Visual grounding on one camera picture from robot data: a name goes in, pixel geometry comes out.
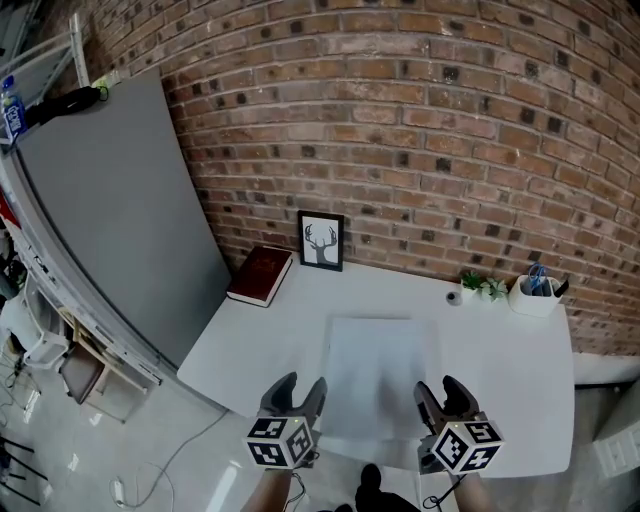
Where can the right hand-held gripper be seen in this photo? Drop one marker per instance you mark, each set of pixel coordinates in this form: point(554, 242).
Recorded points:
point(467, 447)

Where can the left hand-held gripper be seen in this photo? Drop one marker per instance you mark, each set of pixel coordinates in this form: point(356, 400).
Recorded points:
point(280, 442)

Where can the person's left forearm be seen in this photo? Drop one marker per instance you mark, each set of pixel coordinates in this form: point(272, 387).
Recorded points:
point(267, 492)

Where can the person's right forearm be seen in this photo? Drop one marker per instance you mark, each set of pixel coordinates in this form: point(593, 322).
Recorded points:
point(472, 492)

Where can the white desk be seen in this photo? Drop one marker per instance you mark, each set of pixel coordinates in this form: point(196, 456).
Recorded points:
point(505, 380)

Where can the small round white object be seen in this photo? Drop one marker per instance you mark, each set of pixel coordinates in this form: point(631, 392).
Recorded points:
point(453, 298)

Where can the person's dark legs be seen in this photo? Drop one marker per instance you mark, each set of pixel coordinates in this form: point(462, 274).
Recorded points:
point(372, 492)

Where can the dark red book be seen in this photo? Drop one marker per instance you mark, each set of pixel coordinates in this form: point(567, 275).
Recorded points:
point(260, 275)

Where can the white pen holder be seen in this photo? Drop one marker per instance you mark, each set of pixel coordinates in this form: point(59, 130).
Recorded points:
point(532, 302)

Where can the blue scissors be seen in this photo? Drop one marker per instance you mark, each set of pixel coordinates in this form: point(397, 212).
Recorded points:
point(536, 277)

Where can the black framed deer picture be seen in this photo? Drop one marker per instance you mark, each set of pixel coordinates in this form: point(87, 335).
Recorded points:
point(321, 241)

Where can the black pen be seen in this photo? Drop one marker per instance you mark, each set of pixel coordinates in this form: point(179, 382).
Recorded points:
point(561, 287)

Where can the white cabinet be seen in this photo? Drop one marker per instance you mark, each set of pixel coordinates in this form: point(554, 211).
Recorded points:
point(620, 440)

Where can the white power strip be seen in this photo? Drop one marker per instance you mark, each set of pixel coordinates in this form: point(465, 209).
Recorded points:
point(118, 492)

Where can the wooden chair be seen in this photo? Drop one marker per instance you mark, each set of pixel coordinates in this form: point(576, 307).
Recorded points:
point(85, 372)

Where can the grey refrigerator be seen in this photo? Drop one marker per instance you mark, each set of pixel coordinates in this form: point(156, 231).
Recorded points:
point(115, 225)

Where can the white stool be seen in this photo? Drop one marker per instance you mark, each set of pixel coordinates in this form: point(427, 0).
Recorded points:
point(45, 350)

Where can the black stand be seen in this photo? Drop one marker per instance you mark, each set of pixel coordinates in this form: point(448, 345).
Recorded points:
point(20, 470)

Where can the red sticker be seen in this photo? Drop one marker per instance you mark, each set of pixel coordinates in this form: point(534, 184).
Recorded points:
point(6, 205)

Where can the black pouch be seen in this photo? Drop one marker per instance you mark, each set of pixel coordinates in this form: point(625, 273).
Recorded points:
point(65, 105)

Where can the blue label water bottle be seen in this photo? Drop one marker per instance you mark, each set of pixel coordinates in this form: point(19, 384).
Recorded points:
point(14, 112)

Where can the white metal shelf rack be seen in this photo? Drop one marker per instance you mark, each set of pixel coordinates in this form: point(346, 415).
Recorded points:
point(40, 55)

